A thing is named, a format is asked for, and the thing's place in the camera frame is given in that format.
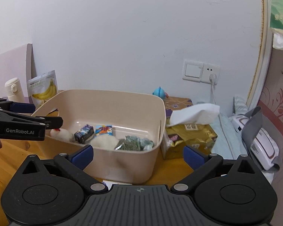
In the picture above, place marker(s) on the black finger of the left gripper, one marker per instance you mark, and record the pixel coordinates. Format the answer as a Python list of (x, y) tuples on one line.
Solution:
[(16, 107), (23, 127)]

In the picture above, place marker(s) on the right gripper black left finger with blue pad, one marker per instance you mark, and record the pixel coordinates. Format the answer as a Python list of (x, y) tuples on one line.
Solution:
[(50, 191)]

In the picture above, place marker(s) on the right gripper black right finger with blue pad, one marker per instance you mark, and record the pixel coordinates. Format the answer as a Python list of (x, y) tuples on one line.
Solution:
[(222, 191)]

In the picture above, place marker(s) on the red white plush doll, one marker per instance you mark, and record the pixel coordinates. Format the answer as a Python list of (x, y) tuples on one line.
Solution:
[(62, 134)]

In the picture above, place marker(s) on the white grey plush toy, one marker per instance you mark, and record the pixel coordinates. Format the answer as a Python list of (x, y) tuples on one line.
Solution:
[(106, 142)]

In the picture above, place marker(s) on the green bag of dried herbs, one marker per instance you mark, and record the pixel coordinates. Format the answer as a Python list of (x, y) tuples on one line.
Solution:
[(128, 145)]

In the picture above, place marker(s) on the green striped cloth bundle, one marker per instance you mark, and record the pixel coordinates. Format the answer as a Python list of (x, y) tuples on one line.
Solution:
[(144, 143)]

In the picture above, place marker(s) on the black card gold characters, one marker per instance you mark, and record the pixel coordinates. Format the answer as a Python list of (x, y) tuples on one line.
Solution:
[(53, 113)]

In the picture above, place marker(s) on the cream thermos bottle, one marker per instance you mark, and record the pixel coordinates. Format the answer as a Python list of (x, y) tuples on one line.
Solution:
[(14, 90)]

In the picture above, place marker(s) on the purple board panel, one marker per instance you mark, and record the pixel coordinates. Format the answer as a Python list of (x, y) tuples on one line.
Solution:
[(17, 63)]

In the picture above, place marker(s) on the banana snack pouch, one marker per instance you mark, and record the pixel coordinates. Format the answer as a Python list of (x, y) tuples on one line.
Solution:
[(42, 88)]

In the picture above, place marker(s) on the light blue bed quilt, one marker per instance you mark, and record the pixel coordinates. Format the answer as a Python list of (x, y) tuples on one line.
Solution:
[(229, 143)]

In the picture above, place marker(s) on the white blood pressure monitor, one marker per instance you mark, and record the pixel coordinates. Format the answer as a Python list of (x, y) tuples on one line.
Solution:
[(263, 149)]

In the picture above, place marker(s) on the white flat box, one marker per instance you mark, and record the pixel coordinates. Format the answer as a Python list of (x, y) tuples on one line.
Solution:
[(109, 184)]

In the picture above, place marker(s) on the small open blue carton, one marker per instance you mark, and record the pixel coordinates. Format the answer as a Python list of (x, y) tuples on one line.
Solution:
[(84, 134)]

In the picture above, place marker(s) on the gold tissue pack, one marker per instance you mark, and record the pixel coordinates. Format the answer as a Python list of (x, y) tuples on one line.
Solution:
[(189, 125)]

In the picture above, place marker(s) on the blue cartoon snack packet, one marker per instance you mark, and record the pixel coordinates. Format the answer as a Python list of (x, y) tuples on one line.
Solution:
[(103, 130)]

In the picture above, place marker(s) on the beige plastic storage bin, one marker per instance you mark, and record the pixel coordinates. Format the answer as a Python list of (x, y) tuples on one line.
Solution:
[(128, 130)]

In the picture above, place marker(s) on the brown patterned box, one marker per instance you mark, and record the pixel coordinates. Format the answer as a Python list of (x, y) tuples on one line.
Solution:
[(177, 103)]

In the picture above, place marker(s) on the cream bed headboard frame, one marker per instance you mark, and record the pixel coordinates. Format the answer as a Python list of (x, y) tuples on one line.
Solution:
[(265, 49)]

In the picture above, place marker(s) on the white wall socket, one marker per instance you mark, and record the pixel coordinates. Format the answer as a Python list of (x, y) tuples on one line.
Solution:
[(210, 73)]

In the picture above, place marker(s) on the white wall switch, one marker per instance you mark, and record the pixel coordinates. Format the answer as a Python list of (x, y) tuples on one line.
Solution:
[(192, 70)]

